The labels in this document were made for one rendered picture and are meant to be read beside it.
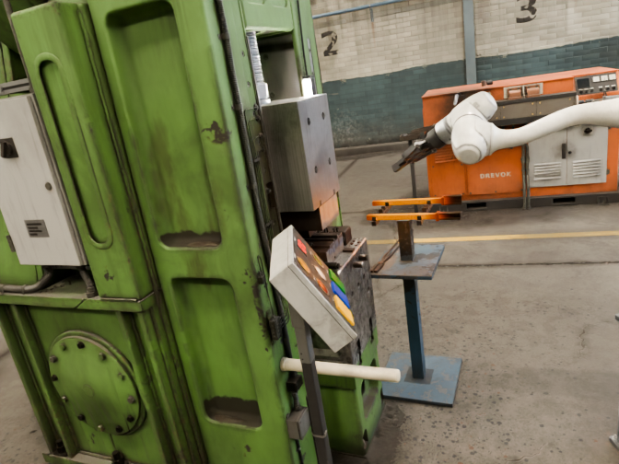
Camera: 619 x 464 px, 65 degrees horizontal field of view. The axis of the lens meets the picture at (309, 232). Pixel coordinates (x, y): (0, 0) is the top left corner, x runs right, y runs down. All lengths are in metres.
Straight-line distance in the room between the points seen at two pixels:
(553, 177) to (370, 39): 5.05
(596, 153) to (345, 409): 4.02
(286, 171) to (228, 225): 0.31
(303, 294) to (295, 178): 0.63
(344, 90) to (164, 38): 8.01
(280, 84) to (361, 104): 7.42
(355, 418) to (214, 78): 1.50
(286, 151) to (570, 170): 4.10
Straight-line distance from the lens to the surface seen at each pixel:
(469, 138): 1.60
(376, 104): 9.52
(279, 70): 2.19
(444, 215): 2.21
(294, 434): 2.03
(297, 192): 1.80
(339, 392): 2.19
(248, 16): 1.82
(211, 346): 2.03
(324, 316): 1.30
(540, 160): 5.46
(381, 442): 2.45
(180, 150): 1.76
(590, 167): 5.54
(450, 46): 9.35
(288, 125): 1.75
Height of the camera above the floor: 1.65
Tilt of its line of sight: 18 degrees down
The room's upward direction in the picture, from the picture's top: 9 degrees counter-clockwise
